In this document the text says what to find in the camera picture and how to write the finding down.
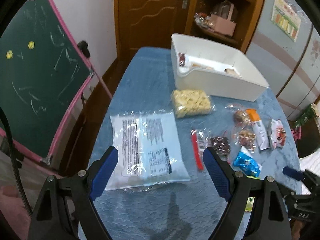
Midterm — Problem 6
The blue white snack packet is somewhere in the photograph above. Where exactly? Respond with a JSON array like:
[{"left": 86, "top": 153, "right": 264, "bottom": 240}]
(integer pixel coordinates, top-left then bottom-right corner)
[{"left": 233, "top": 146, "right": 262, "bottom": 178}]

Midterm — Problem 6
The green snack packet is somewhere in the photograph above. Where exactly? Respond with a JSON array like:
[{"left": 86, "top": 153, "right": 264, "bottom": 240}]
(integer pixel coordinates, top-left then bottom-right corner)
[{"left": 245, "top": 197, "right": 254, "bottom": 212}]

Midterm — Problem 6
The large clear bread bag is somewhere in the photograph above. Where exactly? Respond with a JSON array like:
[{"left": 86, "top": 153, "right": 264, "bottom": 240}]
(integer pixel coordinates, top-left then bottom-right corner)
[{"left": 105, "top": 112, "right": 190, "bottom": 191}]

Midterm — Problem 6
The white checked bedding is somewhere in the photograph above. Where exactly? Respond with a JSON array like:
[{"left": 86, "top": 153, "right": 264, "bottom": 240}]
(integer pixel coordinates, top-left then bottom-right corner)
[{"left": 298, "top": 148, "right": 320, "bottom": 196}]

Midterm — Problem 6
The red edged dark candy packet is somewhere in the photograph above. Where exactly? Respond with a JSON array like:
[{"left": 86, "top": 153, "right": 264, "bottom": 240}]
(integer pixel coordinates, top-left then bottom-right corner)
[{"left": 190, "top": 128, "right": 232, "bottom": 171}]

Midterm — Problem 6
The pink toy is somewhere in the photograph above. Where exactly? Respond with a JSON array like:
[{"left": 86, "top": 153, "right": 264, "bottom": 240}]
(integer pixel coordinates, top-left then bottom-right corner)
[{"left": 291, "top": 126, "right": 302, "bottom": 141}]

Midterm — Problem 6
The lower walnut date packet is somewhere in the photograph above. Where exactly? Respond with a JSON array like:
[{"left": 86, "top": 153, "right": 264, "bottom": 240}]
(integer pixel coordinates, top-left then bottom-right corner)
[{"left": 232, "top": 126, "right": 256, "bottom": 153}]

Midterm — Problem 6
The walnut date packet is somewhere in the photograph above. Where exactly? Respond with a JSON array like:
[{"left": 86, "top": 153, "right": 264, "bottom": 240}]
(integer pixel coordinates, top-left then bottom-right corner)
[
  {"left": 232, "top": 126, "right": 256, "bottom": 153},
  {"left": 226, "top": 103, "right": 251, "bottom": 127}
]

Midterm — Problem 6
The red white jujube snack bag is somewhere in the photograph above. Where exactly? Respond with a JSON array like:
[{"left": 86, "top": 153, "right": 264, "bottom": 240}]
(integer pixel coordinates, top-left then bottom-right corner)
[{"left": 268, "top": 119, "right": 286, "bottom": 149}]

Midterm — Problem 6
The blue fuzzy table cloth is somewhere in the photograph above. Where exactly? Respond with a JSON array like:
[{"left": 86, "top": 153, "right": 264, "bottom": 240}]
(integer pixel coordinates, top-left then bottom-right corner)
[{"left": 77, "top": 46, "right": 302, "bottom": 240}]

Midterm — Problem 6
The orange white snack packet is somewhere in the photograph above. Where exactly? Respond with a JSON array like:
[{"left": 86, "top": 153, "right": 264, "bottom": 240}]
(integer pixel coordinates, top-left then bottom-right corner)
[{"left": 246, "top": 108, "right": 270, "bottom": 151}]

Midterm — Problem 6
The upper walnut date packet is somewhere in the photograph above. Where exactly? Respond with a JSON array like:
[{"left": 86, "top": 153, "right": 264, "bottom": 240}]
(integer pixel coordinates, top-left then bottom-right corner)
[{"left": 226, "top": 103, "right": 251, "bottom": 127}]

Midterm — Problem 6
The yellow puffed rice cake packet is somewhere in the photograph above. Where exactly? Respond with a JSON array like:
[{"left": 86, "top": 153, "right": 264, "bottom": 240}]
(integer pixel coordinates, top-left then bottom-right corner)
[{"left": 171, "top": 89, "right": 215, "bottom": 118}]

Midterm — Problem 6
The white plastic storage bin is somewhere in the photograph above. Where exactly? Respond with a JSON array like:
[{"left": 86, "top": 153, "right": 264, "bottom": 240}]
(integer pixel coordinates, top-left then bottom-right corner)
[{"left": 171, "top": 34, "right": 269, "bottom": 102}]

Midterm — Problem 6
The small dark red packet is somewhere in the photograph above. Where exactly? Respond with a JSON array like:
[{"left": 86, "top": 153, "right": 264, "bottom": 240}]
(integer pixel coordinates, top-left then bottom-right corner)
[{"left": 178, "top": 53, "right": 185, "bottom": 67}]

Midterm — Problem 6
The light blue wardrobe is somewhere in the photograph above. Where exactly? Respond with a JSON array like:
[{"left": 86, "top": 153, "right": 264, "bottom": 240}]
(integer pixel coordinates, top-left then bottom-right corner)
[{"left": 246, "top": 0, "right": 319, "bottom": 121}]

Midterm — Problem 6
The pink basket clear dome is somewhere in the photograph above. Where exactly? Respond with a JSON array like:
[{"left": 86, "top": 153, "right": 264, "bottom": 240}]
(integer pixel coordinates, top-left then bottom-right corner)
[{"left": 208, "top": 1, "right": 238, "bottom": 36}]

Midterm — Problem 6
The wooden corner shelf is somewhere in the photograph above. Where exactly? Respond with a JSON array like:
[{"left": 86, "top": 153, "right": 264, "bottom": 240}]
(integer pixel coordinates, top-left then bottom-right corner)
[{"left": 184, "top": 0, "right": 264, "bottom": 53}]

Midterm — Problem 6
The brown wooden door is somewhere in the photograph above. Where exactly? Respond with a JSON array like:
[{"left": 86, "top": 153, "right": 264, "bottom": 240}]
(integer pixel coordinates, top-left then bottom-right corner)
[{"left": 114, "top": 0, "right": 194, "bottom": 62}]

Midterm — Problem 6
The green chalkboard pink frame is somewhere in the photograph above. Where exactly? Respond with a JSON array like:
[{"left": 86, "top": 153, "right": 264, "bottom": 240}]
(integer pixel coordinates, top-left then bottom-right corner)
[{"left": 1, "top": 0, "right": 98, "bottom": 164}]

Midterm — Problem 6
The colourful wall poster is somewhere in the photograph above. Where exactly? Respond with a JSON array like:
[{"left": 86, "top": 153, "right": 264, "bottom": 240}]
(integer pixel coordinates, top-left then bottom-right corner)
[{"left": 271, "top": 0, "right": 301, "bottom": 42}]

